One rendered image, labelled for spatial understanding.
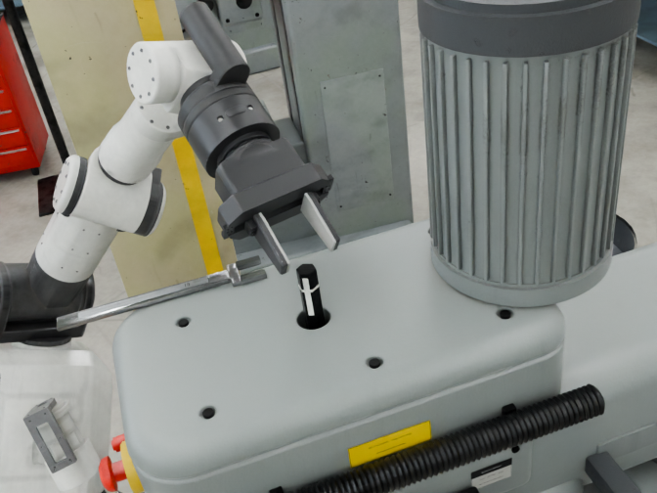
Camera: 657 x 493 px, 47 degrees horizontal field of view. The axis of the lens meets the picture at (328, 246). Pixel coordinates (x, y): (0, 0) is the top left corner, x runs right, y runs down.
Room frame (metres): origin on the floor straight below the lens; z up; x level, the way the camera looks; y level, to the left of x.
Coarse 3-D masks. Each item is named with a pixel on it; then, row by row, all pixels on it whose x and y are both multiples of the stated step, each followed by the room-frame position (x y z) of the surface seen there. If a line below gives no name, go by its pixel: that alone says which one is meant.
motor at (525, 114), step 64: (448, 0) 0.65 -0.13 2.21; (512, 0) 0.62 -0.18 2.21; (576, 0) 0.60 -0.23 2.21; (640, 0) 0.64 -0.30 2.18; (448, 64) 0.65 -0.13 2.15; (512, 64) 0.60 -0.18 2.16; (576, 64) 0.60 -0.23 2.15; (448, 128) 0.65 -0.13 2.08; (512, 128) 0.60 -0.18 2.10; (576, 128) 0.60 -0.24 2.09; (448, 192) 0.65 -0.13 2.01; (512, 192) 0.60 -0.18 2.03; (576, 192) 0.59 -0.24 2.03; (448, 256) 0.65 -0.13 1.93; (512, 256) 0.60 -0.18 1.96; (576, 256) 0.60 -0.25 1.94
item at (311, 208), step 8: (304, 200) 0.66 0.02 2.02; (312, 200) 0.65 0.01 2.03; (304, 208) 0.66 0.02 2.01; (312, 208) 0.65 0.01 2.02; (320, 208) 0.65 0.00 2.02; (312, 216) 0.65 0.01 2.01; (320, 216) 0.64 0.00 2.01; (312, 224) 0.65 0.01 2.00; (320, 224) 0.64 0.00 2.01; (328, 224) 0.63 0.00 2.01; (320, 232) 0.64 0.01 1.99; (328, 232) 0.63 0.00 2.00; (328, 240) 0.63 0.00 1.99; (336, 240) 0.62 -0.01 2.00; (328, 248) 0.63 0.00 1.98; (336, 248) 0.63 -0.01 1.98
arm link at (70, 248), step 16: (80, 160) 0.88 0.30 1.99; (64, 176) 0.88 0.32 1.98; (80, 176) 0.86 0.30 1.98; (64, 192) 0.85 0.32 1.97; (80, 192) 0.85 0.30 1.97; (160, 192) 0.89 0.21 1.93; (64, 208) 0.85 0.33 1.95; (160, 208) 0.87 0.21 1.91; (48, 224) 0.95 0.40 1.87; (64, 224) 0.90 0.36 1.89; (80, 224) 0.89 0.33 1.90; (96, 224) 0.89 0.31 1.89; (48, 240) 0.92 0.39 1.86; (64, 240) 0.90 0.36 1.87; (80, 240) 0.90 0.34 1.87; (96, 240) 0.90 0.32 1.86; (112, 240) 0.93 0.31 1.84; (48, 256) 0.92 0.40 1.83; (64, 256) 0.91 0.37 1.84; (80, 256) 0.91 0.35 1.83; (96, 256) 0.92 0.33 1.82; (48, 272) 0.92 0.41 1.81; (64, 272) 0.91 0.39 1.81; (80, 272) 0.92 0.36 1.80
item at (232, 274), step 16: (256, 256) 0.75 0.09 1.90; (224, 272) 0.73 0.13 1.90; (256, 272) 0.72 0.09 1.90; (176, 288) 0.71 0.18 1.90; (192, 288) 0.71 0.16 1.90; (208, 288) 0.71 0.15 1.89; (112, 304) 0.70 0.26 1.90; (128, 304) 0.70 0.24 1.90; (144, 304) 0.69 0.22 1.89; (64, 320) 0.68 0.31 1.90; (80, 320) 0.68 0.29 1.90; (96, 320) 0.68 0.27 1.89
